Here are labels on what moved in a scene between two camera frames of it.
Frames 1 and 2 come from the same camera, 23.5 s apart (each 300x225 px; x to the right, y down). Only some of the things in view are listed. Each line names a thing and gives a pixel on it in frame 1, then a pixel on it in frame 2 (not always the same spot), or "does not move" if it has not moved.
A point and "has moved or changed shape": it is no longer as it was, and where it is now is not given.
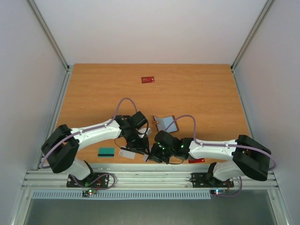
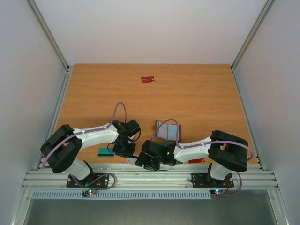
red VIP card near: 200,160 does not move
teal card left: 106,152 does not move
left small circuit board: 86,193 does not move
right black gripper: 155,153 → 144,162
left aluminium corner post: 45,27 does not move
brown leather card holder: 163,123 has moved or changed shape
